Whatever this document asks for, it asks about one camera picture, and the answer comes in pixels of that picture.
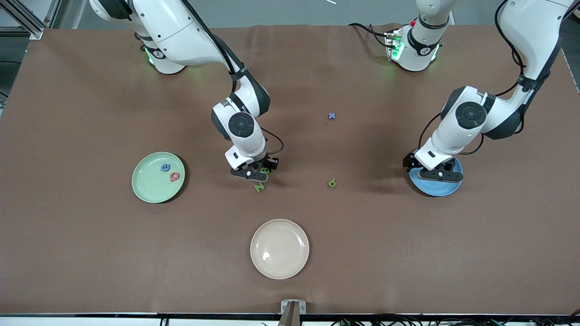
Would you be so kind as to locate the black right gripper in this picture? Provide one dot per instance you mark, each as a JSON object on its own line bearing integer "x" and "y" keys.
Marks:
{"x": 270, "y": 163}

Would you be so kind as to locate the green letter N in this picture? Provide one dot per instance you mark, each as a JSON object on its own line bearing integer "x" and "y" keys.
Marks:
{"x": 259, "y": 187}

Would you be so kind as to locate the red letter Q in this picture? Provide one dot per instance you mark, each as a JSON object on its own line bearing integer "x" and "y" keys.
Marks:
{"x": 171, "y": 177}

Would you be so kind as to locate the blue letter G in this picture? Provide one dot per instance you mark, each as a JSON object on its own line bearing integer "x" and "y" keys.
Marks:
{"x": 162, "y": 168}

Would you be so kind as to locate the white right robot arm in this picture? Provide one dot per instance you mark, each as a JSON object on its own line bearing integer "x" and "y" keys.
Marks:
{"x": 181, "y": 31}

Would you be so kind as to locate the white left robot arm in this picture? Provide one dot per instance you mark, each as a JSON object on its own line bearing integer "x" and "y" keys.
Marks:
{"x": 534, "y": 27}

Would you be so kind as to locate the blue plate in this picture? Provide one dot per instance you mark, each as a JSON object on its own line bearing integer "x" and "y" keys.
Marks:
{"x": 435, "y": 190}

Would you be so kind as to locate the cream plate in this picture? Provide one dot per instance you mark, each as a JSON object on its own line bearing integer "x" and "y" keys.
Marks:
{"x": 279, "y": 249}

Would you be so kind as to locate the base box with green light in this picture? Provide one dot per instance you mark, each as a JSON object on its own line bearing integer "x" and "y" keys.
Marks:
{"x": 393, "y": 45}

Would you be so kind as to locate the green plate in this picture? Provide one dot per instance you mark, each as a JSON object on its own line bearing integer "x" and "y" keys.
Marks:
{"x": 149, "y": 185}

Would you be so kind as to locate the brown table mat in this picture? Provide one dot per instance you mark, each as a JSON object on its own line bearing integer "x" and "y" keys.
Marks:
{"x": 90, "y": 271}

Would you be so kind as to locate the grey metal bracket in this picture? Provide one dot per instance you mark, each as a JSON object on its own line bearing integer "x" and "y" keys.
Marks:
{"x": 284, "y": 307}

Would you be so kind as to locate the aluminium frame profile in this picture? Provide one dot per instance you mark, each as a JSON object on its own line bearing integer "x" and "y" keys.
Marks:
{"x": 27, "y": 22}
{"x": 53, "y": 13}

